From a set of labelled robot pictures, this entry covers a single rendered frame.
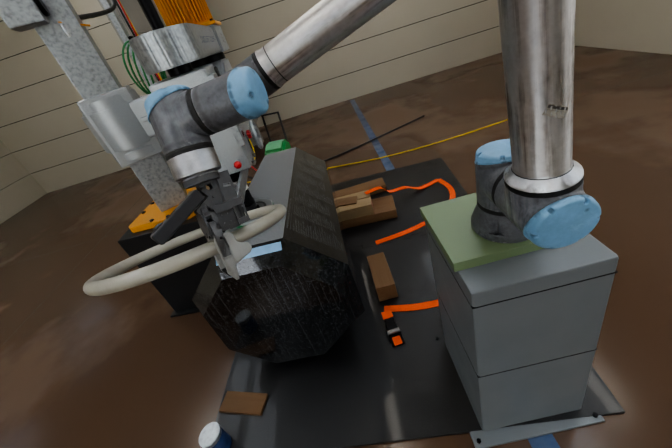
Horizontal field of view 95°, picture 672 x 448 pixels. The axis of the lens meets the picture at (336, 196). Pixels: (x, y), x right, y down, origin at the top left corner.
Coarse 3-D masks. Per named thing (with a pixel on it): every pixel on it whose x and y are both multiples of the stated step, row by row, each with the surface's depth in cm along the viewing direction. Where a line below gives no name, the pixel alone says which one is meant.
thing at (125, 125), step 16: (144, 96) 182; (96, 112) 171; (112, 112) 172; (128, 112) 177; (144, 112) 179; (112, 128) 175; (128, 128) 178; (144, 128) 184; (112, 144) 179; (128, 144) 181
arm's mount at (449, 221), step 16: (432, 208) 114; (448, 208) 112; (464, 208) 109; (432, 224) 107; (448, 224) 105; (464, 224) 102; (448, 240) 98; (464, 240) 96; (480, 240) 94; (528, 240) 89; (448, 256) 93; (464, 256) 91; (480, 256) 89; (496, 256) 90; (512, 256) 90
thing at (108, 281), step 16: (272, 208) 90; (256, 224) 67; (272, 224) 72; (176, 240) 97; (192, 240) 100; (240, 240) 63; (144, 256) 89; (176, 256) 58; (192, 256) 58; (208, 256) 60; (112, 272) 78; (128, 272) 58; (144, 272) 57; (160, 272) 57; (96, 288) 59; (112, 288) 57; (128, 288) 58
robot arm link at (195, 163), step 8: (192, 152) 57; (200, 152) 57; (208, 152) 59; (168, 160) 57; (176, 160) 56; (184, 160) 56; (192, 160) 57; (200, 160) 57; (208, 160) 58; (216, 160) 60; (176, 168) 57; (184, 168) 56; (192, 168) 57; (200, 168) 57; (208, 168) 58; (216, 168) 60; (176, 176) 57; (184, 176) 57; (192, 176) 58
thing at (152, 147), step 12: (96, 96) 170; (108, 96) 172; (120, 96) 174; (132, 96) 180; (84, 108) 169; (96, 108) 170; (108, 144) 179; (144, 144) 188; (156, 144) 191; (120, 156) 184; (132, 156) 185; (144, 156) 190
